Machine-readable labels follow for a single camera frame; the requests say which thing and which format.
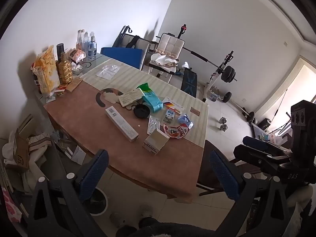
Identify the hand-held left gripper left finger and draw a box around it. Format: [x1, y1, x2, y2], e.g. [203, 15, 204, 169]
[27, 149, 110, 237]

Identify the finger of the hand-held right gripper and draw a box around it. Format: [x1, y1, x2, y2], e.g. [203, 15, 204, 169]
[233, 145, 280, 172]
[243, 136, 293, 156]

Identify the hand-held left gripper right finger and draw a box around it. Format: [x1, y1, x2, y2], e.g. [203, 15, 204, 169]
[209, 150, 292, 237]

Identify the blue green rice bag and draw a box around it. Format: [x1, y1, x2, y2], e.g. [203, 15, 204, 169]
[136, 83, 164, 113]

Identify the white rimmed trash bin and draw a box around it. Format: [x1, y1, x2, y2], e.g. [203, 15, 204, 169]
[84, 187, 109, 215]

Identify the barbell on floor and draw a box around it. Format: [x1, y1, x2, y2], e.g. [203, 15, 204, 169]
[222, 91, 257, 124]

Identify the chrome dumbbell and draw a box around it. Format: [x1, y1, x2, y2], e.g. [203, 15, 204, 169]
[218, 117, 229, 132]

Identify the long white box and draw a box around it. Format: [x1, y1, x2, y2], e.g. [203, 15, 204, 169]
[105, 106, 139, 143]

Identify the cat print table cloth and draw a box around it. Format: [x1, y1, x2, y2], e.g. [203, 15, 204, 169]
[44, 58, 210, 201]

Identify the red white snack wrapper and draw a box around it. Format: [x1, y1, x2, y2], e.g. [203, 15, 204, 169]
[162, 123, 190, 139]

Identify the crumpled blue plastic wrapper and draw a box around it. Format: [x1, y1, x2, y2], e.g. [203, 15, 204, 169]
[178, 114, 194, 129]

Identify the open cardboard box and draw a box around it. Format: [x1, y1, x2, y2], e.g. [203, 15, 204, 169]
[143, 129, 170, 155]

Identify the barbell with black plates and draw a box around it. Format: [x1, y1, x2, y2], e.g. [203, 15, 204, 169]
[183, 47, 239, 84]

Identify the white barbell rack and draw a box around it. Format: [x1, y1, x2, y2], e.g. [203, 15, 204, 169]
[202, 51, 234, 102]

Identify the brown cardboard shipping box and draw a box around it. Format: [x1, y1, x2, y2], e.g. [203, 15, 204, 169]
[4, 127, 31, 172]

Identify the silver blister pack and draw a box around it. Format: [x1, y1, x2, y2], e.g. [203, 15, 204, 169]
[147, 115, 160, 135]

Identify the black round dish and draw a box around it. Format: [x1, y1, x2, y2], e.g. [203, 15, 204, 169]
[133, 104, 151, 119]

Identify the small milk carton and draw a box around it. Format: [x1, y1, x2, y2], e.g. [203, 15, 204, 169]
[163, 108, 176, 123]

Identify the beige flat medicine box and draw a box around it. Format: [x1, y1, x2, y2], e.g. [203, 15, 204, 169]
[118, 89, 144, 107]

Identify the white box with flag print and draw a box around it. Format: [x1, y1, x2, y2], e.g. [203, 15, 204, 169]
[162, 97, 184, 115]

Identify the pink printed bag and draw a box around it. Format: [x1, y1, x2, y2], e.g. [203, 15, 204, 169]
[1, 186, 23, 224]

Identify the black weight bench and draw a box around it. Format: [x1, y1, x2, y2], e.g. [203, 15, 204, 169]
[180, 68, 198, 98]

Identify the brown cardboard envelope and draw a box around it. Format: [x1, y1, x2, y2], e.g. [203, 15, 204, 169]
[65, 78, 83, 92]

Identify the clear plastic sheet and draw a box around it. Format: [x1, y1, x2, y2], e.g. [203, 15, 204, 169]
[96, 64, 121, 80]

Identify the gold embossed bottle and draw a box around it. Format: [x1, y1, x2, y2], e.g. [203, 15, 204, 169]
[56, 52, 73, 84]

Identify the dark sauce bottle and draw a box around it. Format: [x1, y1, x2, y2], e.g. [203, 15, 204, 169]
[31, 63, 41, 94]

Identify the yellow chips bag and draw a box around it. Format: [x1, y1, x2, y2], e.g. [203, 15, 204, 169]
[33, 45, 61, 97]

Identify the snack packet pile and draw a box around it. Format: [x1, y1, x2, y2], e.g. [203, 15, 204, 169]
[67, 48, 86, 63]

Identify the beige cloth on chair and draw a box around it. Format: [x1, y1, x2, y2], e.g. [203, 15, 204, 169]
[150, 52, 179, 68]

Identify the blue chair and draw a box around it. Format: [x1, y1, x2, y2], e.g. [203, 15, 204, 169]
[100, 47, 144, 70]

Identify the black spray can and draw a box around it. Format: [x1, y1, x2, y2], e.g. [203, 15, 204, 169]
[56, 43, 65, 62]

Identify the white padded chair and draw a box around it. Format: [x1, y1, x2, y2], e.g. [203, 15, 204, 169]
[148, 33, 185, 83]

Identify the red black exercise pole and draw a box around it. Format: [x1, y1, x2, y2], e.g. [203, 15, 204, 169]
[178, 23, 188, 41]

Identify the tall clear glass bottle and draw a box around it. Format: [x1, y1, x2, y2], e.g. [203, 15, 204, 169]
[76, 30, 85, 52]

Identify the beige padded chair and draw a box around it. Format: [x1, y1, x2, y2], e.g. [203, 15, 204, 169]
[118, 34, 151, 67]

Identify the folded dark stand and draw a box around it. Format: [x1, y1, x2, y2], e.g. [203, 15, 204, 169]
[112, 25, 133, 48]

